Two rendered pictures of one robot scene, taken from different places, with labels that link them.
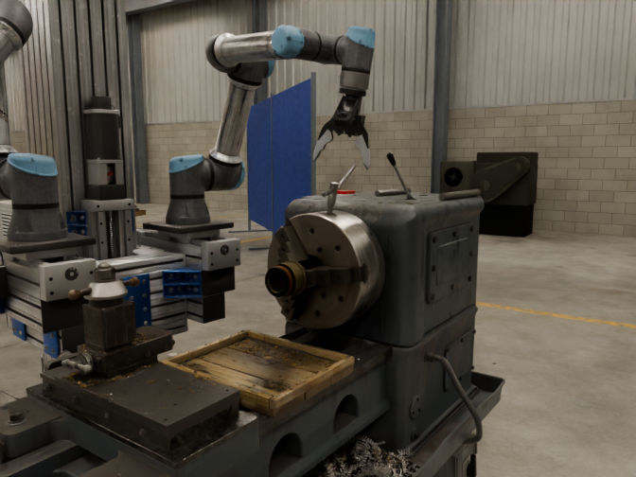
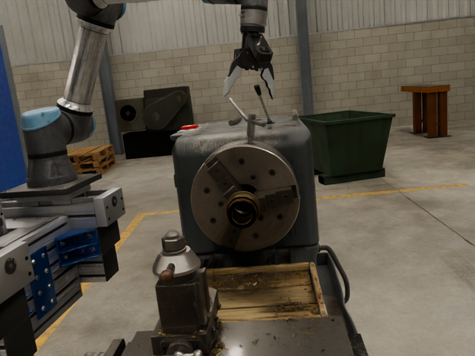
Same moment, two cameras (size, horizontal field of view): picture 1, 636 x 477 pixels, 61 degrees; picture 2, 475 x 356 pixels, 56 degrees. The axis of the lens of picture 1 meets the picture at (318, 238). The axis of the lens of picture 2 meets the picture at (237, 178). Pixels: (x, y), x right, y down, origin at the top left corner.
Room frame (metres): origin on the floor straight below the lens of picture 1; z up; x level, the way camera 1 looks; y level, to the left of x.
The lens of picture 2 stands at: (0.36, 0.66, 1.40)
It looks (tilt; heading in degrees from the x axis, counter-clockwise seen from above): 12 degrees down; 329
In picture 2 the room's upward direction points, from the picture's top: 6 degrees counter-clockwise
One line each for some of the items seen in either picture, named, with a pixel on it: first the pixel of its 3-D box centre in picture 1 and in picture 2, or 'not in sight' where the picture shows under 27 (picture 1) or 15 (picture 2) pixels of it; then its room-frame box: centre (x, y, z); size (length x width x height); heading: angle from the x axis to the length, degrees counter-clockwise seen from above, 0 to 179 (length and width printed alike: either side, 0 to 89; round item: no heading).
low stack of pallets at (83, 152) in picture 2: not in sight; (87, 160); (9.53, -1.37, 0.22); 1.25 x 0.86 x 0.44; 149
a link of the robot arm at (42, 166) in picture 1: (31, 178); not in sight; (1.49, 0.79, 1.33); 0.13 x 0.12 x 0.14; 70
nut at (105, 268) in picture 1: (104, 271); (172, 240); (1.01, 0.41, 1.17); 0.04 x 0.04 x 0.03
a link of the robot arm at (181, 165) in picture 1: (188, 173); (44, 129); (1.86, 0.44, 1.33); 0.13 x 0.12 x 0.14; 132
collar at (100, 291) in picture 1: (105, 288); (175, 259); (1.01, 0.41, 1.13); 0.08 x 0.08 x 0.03
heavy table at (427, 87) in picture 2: not in sight; (423, 109); (6.32, -7.64, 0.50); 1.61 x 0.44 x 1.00; 146
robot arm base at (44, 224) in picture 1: (37, 220); not in sight; (1.48, 0.78, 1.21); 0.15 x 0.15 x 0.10
